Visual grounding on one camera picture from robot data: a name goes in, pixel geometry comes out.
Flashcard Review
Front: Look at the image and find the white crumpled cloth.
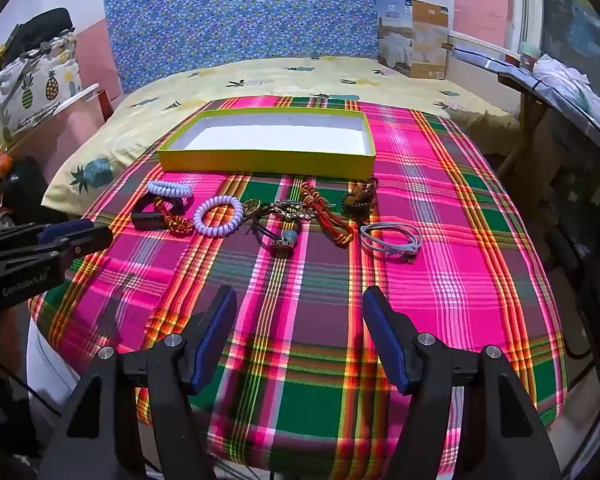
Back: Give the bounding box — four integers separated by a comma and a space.
532, 54, 600, 121

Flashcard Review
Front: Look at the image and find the bedding package box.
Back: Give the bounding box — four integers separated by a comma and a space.
376, 0, 455, 80

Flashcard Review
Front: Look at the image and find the pale blue spiral hair tie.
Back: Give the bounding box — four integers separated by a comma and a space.
146, 180, 191, 201

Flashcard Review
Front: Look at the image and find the black cord bracelet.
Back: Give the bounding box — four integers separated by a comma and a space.
243, 205, 301, 257

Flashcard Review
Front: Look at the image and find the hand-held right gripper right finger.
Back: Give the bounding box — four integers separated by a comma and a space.
362, 285, 563, 480

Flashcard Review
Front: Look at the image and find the yellow pineapple bedsheet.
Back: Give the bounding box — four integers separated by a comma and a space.
42, 55, 523, 208

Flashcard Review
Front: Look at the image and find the black bag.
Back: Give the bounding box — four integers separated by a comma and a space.
5, 7, 76, 56

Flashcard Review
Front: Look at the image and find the gold rhinestone bracelet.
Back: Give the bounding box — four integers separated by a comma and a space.
245, 199, 321, 222

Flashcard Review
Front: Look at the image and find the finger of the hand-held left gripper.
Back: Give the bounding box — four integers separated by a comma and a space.
0, 219, 84, 252
0, 226, 114, 264

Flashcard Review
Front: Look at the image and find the orange beaded bracelet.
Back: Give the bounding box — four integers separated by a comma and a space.
152, 199, 195, 237

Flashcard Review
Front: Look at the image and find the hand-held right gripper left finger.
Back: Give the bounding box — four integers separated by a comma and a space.
37, 285, 238, 480

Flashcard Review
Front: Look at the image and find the pink bedside cabinet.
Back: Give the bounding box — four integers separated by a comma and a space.
7, 89, 115, 171

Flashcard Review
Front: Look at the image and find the teal and red cup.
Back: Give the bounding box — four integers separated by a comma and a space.
520, 42, 542, 73

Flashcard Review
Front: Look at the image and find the red bead bracelet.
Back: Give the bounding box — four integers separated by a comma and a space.
300, 182, 356, 251

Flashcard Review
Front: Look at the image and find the grey cord bracelet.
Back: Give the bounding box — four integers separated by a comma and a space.
360, 222, 424, 264

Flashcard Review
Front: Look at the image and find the yellow cardboard box tray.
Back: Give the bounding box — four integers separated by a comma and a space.
157, 106, 377, 173

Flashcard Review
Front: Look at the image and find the purple spiral hair tie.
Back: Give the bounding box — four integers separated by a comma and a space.
193, 196, 245, 239

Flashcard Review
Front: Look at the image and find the pineapple print pillow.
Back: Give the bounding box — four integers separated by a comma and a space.
0, 35, 83, 131

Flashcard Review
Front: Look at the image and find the blue floral headboard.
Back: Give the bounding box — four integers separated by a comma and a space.
102, 0, 411, 93

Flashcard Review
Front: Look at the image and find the blue covered ironing board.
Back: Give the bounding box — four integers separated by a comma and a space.
447, 42, 600, 176

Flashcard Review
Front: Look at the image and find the black fitness band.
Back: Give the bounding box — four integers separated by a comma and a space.
131, 196, 187, 232

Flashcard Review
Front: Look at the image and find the pink plaid cloth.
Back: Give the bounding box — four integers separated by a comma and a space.
27, 95, 568, 476

